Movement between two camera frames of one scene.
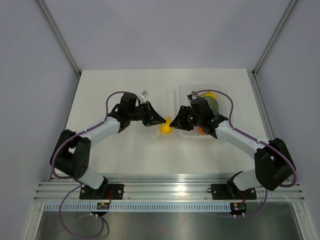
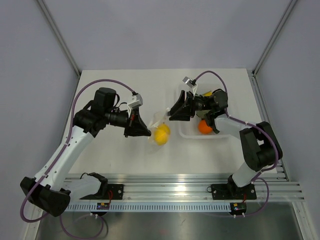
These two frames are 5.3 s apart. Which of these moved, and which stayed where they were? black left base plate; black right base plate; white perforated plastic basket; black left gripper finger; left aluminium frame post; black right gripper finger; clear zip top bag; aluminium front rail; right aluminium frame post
Moved: black right gripper finger; black left gripper finger; clear zip top bag
Stayed: aluminium front rail; left aluminium frame post; black right base plate; right aluminium frame post; black left base plate; white perforated plastic basket
